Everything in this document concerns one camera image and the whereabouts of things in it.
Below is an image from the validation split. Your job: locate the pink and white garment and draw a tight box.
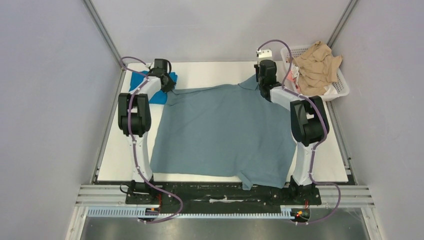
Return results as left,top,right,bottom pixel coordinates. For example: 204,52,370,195
287,64,301,94

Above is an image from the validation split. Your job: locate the folded bright blue t-shirt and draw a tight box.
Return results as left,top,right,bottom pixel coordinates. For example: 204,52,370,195
129,72,168,105

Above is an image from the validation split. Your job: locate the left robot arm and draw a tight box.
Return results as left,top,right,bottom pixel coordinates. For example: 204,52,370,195
118,56,176,204

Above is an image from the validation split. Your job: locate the aluminium frame rail right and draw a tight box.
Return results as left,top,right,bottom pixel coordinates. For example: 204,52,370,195
327,0,359,48

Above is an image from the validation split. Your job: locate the beige t-shirt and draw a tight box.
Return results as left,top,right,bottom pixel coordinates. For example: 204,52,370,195
292,41,343,96

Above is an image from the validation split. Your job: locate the aluminium frame rail left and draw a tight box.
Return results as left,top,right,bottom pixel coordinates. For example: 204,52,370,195
81,0,122,68

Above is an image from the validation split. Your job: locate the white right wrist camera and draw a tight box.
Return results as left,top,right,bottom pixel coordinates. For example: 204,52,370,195
256,48,273,63

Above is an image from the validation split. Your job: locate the aluminium frame rail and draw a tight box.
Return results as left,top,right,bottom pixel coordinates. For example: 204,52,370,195
327,0,359,48
81,0,122,68

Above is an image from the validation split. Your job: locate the white plastic laundry basket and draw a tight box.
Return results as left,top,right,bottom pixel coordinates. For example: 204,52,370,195
280,45,350,102

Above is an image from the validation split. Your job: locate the white slotted cable duct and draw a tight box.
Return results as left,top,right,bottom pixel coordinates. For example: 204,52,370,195
86,206,307,220

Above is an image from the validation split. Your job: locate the grey-blue t-shirt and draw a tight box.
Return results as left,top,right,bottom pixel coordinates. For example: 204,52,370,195
150,77,296,190

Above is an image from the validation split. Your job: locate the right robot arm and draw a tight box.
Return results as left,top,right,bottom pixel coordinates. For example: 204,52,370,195
254,59,330,204

